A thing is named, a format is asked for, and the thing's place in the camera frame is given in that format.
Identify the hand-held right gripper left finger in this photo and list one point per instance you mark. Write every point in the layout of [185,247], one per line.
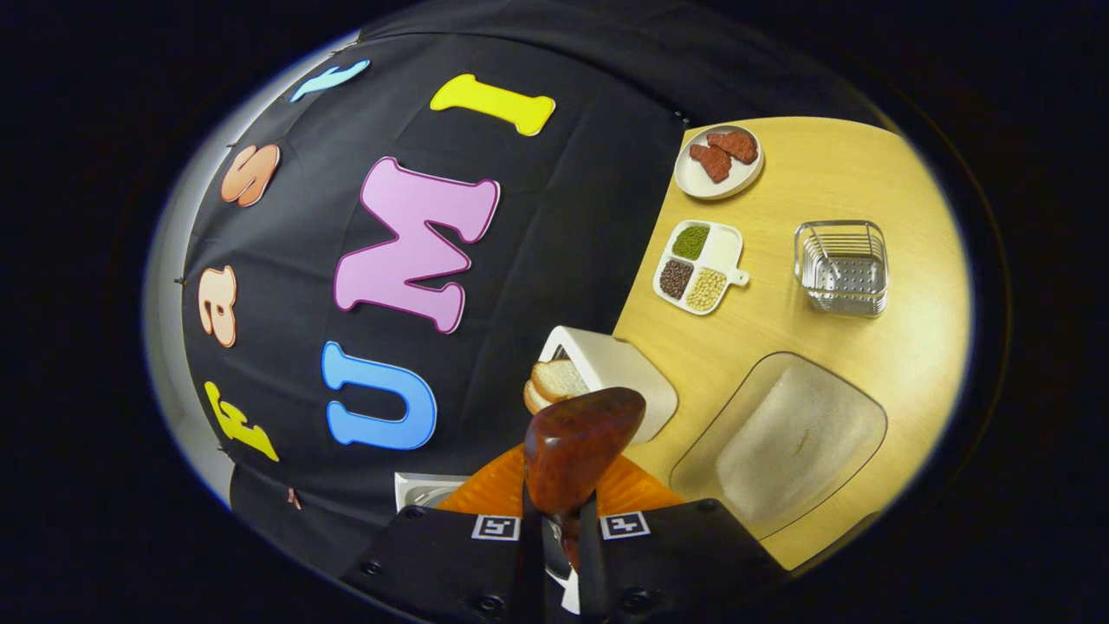
[433,555]

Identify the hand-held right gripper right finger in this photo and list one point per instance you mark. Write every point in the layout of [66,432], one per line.
[684,555]

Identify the brown wooden spoon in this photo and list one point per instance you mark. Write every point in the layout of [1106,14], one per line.
[576,446]

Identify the clear tray of rice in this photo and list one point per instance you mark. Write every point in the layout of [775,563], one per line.
[788,442]

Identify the pink cloth clip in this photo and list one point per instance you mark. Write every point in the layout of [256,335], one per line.
[294,499]

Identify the toasted bread slice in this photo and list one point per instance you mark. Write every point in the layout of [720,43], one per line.
[563,379]
[534,399]

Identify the white toaster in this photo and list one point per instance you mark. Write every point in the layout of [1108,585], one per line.
[632,373]

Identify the white divided dish of beans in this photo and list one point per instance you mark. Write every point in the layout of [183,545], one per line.
[697,264]

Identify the white round plate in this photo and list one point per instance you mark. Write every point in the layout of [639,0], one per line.
[736,182]

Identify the red meat piece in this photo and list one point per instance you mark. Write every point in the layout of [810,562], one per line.
[712,162]
[734,146]

